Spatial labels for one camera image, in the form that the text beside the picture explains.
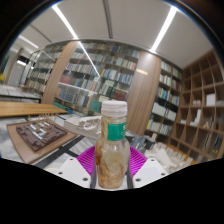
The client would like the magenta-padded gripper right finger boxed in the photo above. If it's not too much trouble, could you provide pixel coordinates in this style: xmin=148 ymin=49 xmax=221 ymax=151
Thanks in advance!
xmin=127 ymin=145 xmax=170 ymax=188

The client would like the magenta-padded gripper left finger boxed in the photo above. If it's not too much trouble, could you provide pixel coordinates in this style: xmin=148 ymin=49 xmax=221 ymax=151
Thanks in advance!
xmin=55 ymin=145 xmax=101 ymax=188

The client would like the clear plastic bottle white cap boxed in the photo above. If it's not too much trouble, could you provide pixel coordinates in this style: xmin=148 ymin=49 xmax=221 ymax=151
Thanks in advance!
xmin=94 ymin=99 xmax=131 ymax=190

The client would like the white architectural model with ramp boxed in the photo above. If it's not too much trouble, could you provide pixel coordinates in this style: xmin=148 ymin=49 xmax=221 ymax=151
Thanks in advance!
xmin=63 ymin=114 xmax=103 ymax=139

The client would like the brown architectural model on board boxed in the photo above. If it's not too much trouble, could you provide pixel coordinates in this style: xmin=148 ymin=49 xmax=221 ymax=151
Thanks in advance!
xmin=6 ymin=118 xmax=79 ymax=165

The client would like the narrow bookshelf full of books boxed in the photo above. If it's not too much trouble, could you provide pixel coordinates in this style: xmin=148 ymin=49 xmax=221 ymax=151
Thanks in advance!
xmin=144 ymin=59 xmax=184 ymax=138

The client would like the wooden cubby shelf unit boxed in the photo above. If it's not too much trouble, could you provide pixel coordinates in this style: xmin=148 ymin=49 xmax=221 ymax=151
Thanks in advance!
xmin=168 ymin=49 xmax=224 ymax=161

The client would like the wide bookshelf full of books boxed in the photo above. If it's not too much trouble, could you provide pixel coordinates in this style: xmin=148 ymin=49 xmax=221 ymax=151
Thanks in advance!
xmin=53 ymin=41 xmax=141 ymax=116

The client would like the bookshelf behind glass partition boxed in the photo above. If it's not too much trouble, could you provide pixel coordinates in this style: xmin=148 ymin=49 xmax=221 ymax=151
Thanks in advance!
xmin=19 ymin=49 xmax=56 ymax=96

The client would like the long ceiling light strip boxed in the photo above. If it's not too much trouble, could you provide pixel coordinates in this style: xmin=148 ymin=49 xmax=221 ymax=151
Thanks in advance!
xmin=51 ymin=3 xmax=101 ymax=78
xmin=149 ymin=5 xmax=178 ymax=54

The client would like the small wall light bar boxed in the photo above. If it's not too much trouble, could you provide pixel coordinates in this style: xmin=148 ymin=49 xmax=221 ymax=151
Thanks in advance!
xmin=135 ymin=68 xmax=149 ymax=76

